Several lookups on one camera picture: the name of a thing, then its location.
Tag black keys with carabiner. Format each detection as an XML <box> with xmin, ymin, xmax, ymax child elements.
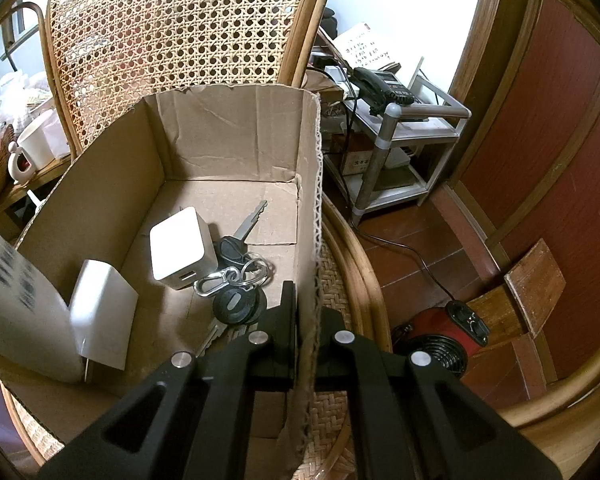
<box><xmin>194</xmin><ymin>200</ymin><xmax>274</xmax><ymax>358</ymax></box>

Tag white wall charger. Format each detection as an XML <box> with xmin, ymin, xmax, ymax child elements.
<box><xmin>70</xmin><ymin>259</ymin><xmax>138</xmax><ymax>384</ymax></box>

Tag white cube charger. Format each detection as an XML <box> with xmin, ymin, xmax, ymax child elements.
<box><xmin>149</xmin><ymin>207</ymin><xmax>219</xmax><ymax>290</ymax></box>

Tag white remote coloured buttons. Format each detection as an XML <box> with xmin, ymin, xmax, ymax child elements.
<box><xmin>0</xmin><ymin>235</ymin><xmax>84</xmax><ymax>382</ymax></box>

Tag brown cardboard box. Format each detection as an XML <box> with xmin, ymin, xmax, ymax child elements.
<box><xmin>0</xmin><ymin>84</ymin><xmax>322</xmax><ymax>479</ymax></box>

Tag red black fan heater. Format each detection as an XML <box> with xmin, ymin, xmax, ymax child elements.
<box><xmin>391</xmin><ymin>300</ymin><xmax>490</xmax><ymax>378</ymax></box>

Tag small wooden stool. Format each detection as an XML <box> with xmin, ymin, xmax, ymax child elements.
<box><xmin>468</xmin><ymin>238</ymin><xmax>566</xmax><ymax>348</ymax></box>

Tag grey metal side shelf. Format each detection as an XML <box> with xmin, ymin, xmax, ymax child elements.
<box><xmin>340</xmin><ymin>74</ymin><xmax>471</xmax><ymax>226</ymax></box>

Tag wooden side table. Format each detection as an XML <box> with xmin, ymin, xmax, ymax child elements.
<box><xmin>0</xmin><ymin>156</ymin><xmax>71</xmax><ymax>242</ymax></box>

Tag cream ceramic mug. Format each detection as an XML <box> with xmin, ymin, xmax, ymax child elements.
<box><xmin>7</xmin><ymin>110</ymin><xmax>55</xmax><ymax>185</ymax></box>

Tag white tissue box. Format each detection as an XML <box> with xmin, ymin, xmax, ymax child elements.
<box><xmin>43</xmin><ymin>110</ymin><xmax>70</xmax><ymax>159</ymax></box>

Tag black desk telephone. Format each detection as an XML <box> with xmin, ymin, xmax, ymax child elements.
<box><xmin>351</xmin><ymin>67</ymin><xmax>416</xmax><ymax>116</ymax></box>

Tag clear plastic bag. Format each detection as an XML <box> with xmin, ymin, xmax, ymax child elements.
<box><xmin>0</xmin><ymin>70</ymin><xmax>52</xmax><ymax>138</ymax></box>

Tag handwritten paper notebook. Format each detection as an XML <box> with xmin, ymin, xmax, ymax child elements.
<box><xmin>332</xmin><ymin>22</ymin><xmax>400</xmax><ymax>70</ymax></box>

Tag rattan cane armchair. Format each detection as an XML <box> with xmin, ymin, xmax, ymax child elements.
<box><xmin>0</xmin><ymin>0</ymin><xmax>600</xmax><ymax>479</ymax></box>

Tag black floor power cable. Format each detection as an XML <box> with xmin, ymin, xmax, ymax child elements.
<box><xmin>354</xmin><ymin>226</ymin><xmax>458</xmax><ymax>304</ymax></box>

